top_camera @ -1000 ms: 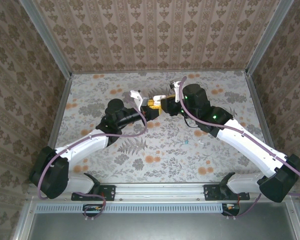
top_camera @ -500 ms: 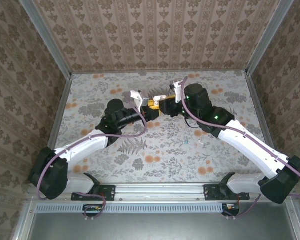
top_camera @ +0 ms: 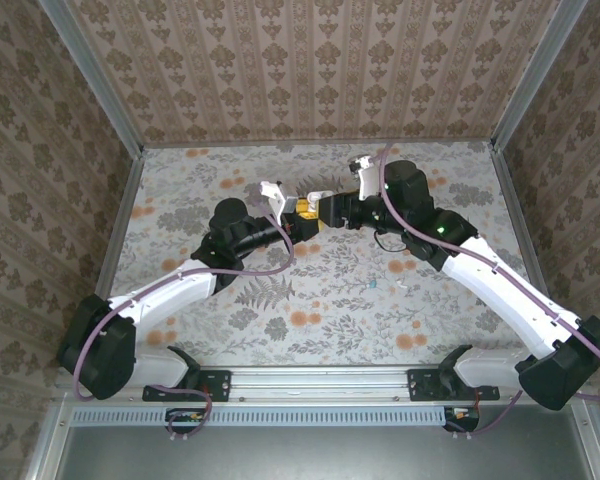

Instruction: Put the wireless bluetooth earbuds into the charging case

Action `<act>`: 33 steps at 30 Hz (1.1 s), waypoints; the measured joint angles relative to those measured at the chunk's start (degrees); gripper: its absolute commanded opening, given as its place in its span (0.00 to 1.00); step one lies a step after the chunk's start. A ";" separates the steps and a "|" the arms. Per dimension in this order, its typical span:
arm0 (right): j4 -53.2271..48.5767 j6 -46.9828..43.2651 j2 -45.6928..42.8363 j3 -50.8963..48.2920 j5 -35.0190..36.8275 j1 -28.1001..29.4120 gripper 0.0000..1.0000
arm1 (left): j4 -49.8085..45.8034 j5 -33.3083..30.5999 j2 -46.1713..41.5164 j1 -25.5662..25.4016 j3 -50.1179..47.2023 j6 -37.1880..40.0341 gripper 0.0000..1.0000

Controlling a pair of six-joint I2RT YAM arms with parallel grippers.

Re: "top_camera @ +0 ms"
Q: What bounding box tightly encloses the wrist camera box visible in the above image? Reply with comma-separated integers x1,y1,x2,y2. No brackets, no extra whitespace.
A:
348,154,381,201
257,179,300,227

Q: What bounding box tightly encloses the thin black cable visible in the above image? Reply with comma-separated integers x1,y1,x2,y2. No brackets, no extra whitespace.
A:
373,230,407,252

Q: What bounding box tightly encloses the wide aluminium mounting rail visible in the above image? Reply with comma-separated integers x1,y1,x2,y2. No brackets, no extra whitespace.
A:
54,364,594,401

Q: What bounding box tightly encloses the floral patterned table cloth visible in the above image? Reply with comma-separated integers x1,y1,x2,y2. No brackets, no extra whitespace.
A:
99,142,564,366

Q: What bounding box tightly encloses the grey metal panel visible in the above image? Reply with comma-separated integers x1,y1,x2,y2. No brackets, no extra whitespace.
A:
27,402,600,480

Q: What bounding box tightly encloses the purple cable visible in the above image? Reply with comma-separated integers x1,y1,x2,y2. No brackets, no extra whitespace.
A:
72,194,296,441
377,142,600,441

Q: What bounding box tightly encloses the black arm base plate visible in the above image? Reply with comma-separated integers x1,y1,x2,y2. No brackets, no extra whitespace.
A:
142,368,231,403
407,368,500,403

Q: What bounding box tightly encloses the wire connector in duct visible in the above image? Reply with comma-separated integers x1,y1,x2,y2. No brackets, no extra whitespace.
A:
165,407,210,436
443,405,481,434

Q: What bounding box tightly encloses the thin aluminium wall rail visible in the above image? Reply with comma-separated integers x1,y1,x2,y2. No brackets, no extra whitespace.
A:
142,139,496,150

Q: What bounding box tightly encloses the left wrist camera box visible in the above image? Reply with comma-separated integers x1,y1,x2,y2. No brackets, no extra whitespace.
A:
257,179,300,227

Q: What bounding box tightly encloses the aluminium side rail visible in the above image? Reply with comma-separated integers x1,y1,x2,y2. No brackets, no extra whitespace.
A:
95,147,146,301
489,142,554,314

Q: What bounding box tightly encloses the aluminium frame post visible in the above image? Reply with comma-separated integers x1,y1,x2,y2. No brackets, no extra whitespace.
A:
37,0,146,157
489,0,590,152

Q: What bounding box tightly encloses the grey slotted cable duct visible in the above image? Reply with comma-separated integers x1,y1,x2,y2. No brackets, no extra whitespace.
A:
72,405,449,427

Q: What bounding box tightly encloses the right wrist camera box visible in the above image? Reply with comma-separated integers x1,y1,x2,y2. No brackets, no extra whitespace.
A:
348,154,381,201

